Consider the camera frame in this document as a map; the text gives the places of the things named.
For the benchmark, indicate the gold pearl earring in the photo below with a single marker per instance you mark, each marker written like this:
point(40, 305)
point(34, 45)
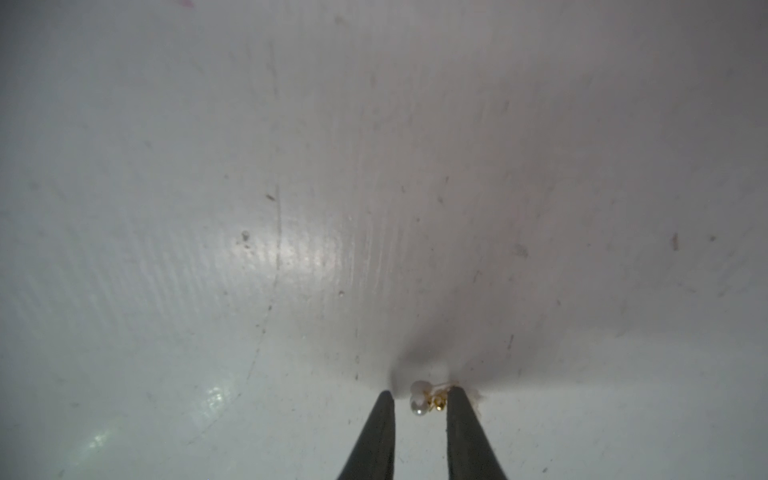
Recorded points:
point(426, 397)

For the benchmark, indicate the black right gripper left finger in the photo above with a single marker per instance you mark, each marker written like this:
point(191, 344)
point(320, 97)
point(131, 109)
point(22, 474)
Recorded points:
point(372, 457)

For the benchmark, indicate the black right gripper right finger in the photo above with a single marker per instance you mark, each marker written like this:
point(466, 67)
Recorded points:
point(469, 453)

